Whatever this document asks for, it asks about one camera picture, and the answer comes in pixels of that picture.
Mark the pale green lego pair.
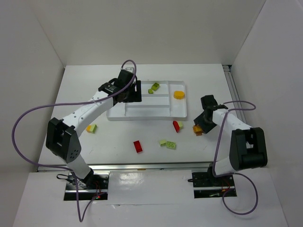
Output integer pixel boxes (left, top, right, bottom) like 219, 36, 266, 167
159, 140, 177, 150

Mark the orange lego piece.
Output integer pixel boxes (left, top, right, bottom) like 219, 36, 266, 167
193, 125, 203, 136

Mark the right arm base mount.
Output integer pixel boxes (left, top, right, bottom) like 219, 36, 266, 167
187, 172, 237, 199

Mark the aluminium rail right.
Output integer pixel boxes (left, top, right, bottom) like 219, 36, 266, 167
222, 64, 261, 167

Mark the red rectangular lego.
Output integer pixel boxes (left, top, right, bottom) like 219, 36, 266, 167
133, 140, 143, 153

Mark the aluminium rail front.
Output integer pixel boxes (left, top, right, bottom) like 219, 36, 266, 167
37, 160, 261, 173

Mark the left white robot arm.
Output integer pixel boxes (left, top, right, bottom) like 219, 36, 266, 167
45, 69, 142, 187

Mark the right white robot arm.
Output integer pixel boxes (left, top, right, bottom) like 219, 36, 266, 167
192, 95, 268, 187

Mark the aluminium rail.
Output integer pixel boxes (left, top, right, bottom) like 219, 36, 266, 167
222, 64, 261, 167
37, 160, 261, 173

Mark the green lego in tray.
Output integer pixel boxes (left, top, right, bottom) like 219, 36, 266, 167
151, 83, 160, 91

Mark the yellow and green lego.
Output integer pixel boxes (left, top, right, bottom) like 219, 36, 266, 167
86, 124, 97, 134

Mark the white compartment tray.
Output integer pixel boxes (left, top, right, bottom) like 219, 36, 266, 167
106, 80, 187, 121

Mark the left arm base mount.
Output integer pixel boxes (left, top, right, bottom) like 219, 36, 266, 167
56, 173, 109, 201

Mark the orange yellow lego brick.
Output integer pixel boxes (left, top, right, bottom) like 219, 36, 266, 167
173, 91, 185, 100

